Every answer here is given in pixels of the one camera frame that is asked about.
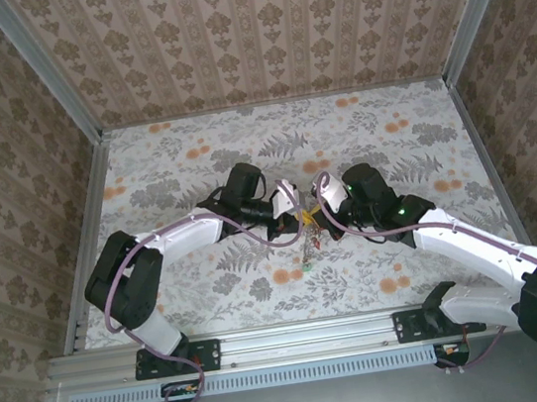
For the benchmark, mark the red headed key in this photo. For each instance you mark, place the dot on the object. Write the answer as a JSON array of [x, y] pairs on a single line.
[[315, 243]]

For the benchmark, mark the green headed key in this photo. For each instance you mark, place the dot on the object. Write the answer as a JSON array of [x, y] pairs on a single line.
[[308, 266]]

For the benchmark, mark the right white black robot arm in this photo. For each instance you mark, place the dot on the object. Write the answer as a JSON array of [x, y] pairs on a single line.
[[464, 243]]

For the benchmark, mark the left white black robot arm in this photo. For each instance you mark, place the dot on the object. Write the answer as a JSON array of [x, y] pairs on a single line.
[[188, 234]]

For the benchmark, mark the floral patterned tablecloth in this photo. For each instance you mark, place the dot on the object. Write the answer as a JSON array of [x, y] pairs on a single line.
[[327, 118]]

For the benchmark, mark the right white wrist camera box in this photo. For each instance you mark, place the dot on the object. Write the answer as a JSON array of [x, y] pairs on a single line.
[[333, 194]]

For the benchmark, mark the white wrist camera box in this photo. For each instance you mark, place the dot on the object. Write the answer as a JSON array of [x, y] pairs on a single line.
[[333, 194], [283, 204]]

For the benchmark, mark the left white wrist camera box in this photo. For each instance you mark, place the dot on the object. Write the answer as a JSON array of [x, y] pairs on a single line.
[[283, 204]]

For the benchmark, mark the aluminium table side rail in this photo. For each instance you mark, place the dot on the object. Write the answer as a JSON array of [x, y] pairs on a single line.
[[97, 160], [483, 156]]

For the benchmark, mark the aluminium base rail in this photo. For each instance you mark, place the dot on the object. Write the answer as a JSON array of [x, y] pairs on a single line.
[[308, 340]]

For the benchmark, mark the aluminium frame post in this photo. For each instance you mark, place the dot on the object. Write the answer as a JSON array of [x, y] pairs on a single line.
[[47, 72], [478, 6]]

